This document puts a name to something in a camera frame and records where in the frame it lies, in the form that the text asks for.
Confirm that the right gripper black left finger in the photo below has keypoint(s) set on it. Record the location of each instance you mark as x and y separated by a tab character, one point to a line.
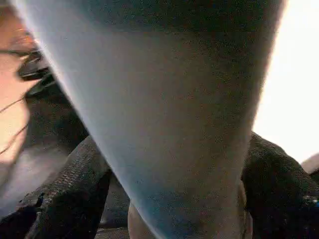
65	199

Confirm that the black plastic mat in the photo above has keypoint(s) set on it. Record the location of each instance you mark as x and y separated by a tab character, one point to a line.
55	114

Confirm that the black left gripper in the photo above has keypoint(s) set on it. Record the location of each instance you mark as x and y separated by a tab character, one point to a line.
34	67

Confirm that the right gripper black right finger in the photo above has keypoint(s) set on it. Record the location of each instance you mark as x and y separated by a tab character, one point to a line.
284	194

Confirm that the white plastic table leg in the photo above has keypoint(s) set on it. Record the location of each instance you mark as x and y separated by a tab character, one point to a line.
164	99

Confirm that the white plastic table top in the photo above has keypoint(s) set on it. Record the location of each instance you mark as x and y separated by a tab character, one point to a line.
294	74

